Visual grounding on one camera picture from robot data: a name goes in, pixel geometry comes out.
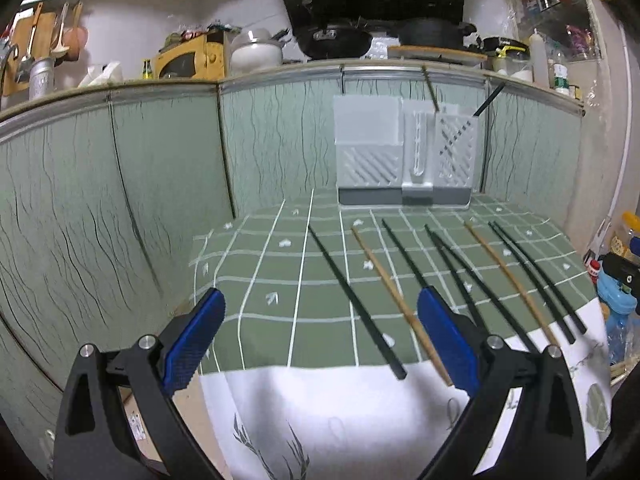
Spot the black chopstick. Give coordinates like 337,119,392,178
424,224,488,333
487,221,576,345
307,225,408,380
381,218,431,291
426,225,542,355
473,81,506,117
493,219,588,335

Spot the olive wooden chopstick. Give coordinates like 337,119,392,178
421,65,441,112

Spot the white squeeze bottle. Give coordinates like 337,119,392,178
530,30,550,86

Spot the green labelled jar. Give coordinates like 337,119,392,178
552,62,571,95

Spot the metal spatula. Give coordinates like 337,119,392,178
20,4,43,78

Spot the white floral cloth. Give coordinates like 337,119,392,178
197,300,613,480

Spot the white pipe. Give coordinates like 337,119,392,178
590,25,635,241

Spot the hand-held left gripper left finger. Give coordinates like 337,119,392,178
52,287,227,480

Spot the green checked tablecloth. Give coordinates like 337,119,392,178
189,192,598,376

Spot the yellow capped bottle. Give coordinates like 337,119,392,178
607,212,640,257

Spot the metal ladle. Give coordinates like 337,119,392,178
50,4,71,58

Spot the wall shelf with plastic cover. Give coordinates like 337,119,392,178
505,0,612,61

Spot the wooden cutting board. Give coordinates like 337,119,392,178
10,12,58,96

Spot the yellow bread box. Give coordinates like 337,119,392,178
152,35,231,81

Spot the pink hanging pan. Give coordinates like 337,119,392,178
67,2,90,61

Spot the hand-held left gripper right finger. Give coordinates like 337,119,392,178
416,286,587,480

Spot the white bowl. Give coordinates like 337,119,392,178
229,42,285,73

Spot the metal cup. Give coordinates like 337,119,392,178
29,57,56,101

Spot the black wok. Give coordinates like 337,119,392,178
292,22,375,60

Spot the black appliance with yellow label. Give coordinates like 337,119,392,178
482,36,531,58

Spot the white grey utensil holder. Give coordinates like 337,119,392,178
333,95,478,208

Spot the clear jar with white powder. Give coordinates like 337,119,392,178
492,52,533,82

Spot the black cooking pot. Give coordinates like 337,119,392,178
397,17,478,52

